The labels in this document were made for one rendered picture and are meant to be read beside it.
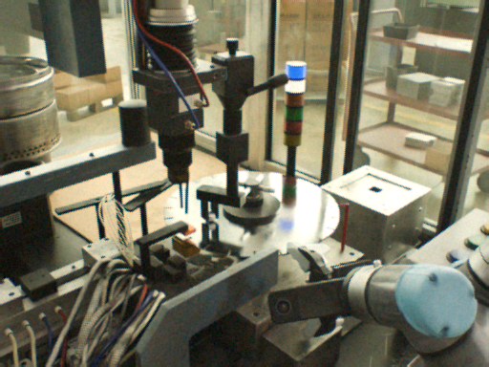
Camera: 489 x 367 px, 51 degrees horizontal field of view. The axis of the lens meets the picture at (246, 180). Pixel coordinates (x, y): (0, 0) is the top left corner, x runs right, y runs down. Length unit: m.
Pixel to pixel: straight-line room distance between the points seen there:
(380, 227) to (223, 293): 0.49
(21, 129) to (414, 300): 1.05
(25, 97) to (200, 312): 0.82
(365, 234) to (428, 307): 0.60
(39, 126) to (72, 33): 0.60
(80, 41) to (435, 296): 0.59
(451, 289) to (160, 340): 0.35
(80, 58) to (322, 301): 0.50
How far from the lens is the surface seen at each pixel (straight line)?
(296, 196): 1.03
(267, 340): 0.89
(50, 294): 0.97
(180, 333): 0.71
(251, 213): 0.94
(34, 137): 1.40
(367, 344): 1.01
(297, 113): 1.20
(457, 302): 0.60
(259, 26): 1.50
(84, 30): 0.83
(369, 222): 1.14
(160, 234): 0.85
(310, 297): 0.73
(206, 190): 0.90
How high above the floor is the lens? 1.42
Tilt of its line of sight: 26 degrees down
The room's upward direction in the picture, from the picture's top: 1 degrees clockwise
